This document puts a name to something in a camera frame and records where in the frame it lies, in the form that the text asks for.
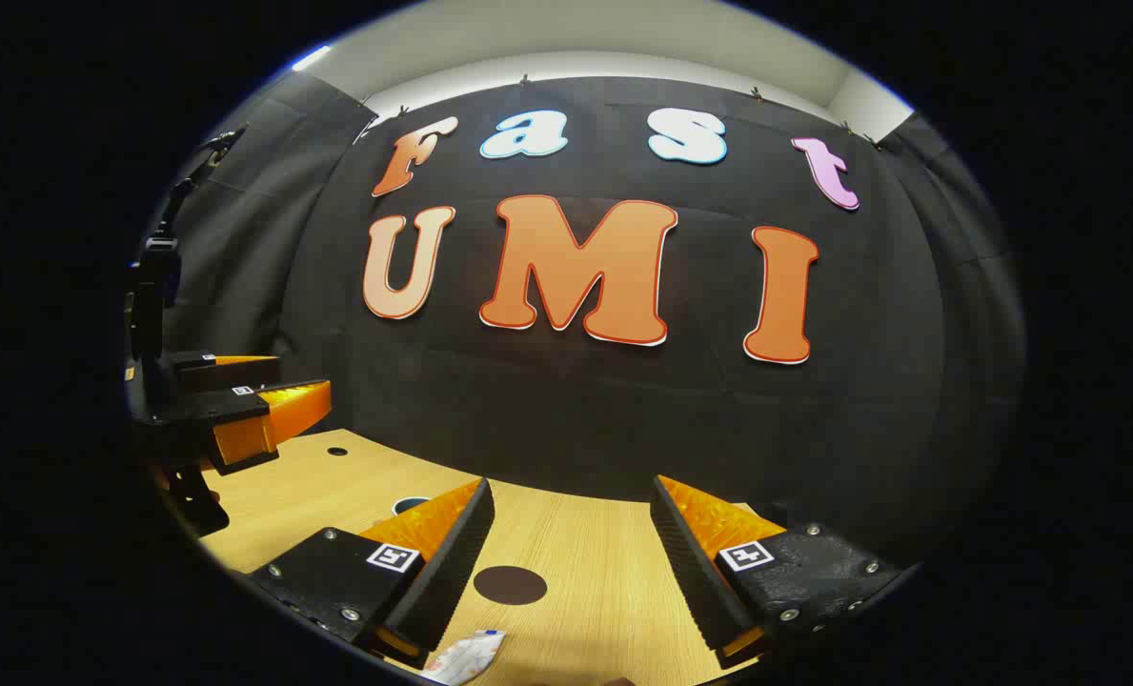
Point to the dark brown round coaster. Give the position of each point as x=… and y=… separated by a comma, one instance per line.
x=510, y=585

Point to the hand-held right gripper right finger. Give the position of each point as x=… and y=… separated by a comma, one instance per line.
x=685, y=562

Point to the pale blue cup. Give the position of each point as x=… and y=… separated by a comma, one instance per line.
x=412, y=502

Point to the black backdrop cloth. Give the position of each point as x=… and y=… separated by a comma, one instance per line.
x=566, y=410

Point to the wooden desktop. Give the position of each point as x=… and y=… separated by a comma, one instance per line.
x=585, y=553

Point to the white toothpaste tube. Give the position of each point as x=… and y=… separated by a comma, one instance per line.
x=466, y=657

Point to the ceiling light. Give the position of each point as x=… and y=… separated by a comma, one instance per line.
x=311, y=58

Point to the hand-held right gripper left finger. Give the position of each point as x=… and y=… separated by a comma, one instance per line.
x=452, y=562

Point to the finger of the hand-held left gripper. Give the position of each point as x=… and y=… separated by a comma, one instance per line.
x=232, y=419
x=213, y=370

